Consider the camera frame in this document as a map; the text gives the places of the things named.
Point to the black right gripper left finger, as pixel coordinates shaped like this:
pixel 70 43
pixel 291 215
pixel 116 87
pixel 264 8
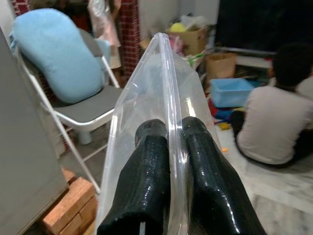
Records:
pixel 144 176

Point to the small cardboard box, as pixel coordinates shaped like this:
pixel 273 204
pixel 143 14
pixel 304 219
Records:
pixel 220 64

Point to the grey fridge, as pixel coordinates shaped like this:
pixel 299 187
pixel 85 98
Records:
pixel 24 137

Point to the black television screen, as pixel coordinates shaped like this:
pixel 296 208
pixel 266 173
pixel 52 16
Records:
pixel 264 24

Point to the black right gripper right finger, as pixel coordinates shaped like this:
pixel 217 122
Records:
pixel 215 186

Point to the clear plastic container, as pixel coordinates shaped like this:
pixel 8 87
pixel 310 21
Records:
pixel 160 102

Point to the blue plastic tub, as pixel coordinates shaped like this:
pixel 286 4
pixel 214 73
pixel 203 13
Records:
pixel 230 91

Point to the seated person in white shirt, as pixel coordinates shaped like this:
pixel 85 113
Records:
pixel 276 112

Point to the orange brick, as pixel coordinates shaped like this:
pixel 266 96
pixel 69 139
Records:
pixel 69 208

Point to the yellow ball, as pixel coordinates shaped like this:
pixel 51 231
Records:
pixel 178 27

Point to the red checkered curtain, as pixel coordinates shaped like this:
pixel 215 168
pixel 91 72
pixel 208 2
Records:
pixel 129 36

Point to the white grey folding chair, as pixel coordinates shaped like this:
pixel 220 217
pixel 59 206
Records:
pixel 80 107

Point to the light blue pillow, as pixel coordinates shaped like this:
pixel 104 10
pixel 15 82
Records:
pixel 58 56

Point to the standing person in pink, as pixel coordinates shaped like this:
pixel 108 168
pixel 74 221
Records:
pixel 105 27

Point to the large cardboard box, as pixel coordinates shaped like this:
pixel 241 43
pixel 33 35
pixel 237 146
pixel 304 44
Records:
pixel 194 39

